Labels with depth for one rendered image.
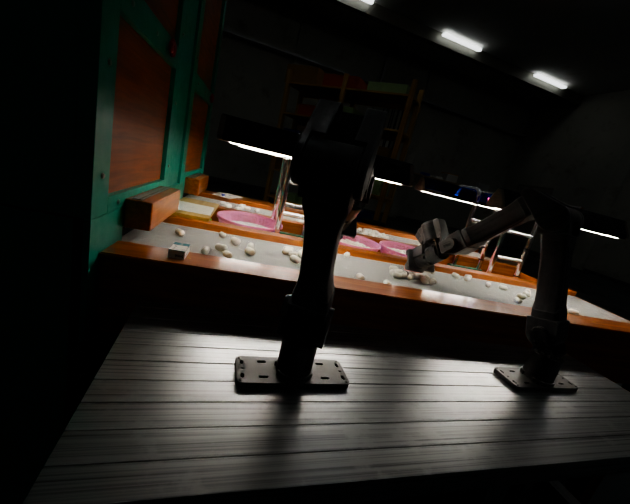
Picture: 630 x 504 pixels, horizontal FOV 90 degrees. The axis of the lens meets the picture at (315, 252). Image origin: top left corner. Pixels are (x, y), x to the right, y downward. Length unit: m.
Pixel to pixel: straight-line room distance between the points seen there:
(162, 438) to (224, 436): 0.07
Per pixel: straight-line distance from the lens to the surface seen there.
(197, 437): 0.49
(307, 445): 0.50
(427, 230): 1.05
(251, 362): 0.60
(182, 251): 0.76
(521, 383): 0.89
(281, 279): 0.74
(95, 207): 0.73
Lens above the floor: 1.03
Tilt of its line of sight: 15 degrees down
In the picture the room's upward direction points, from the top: 14 degrees clockwise
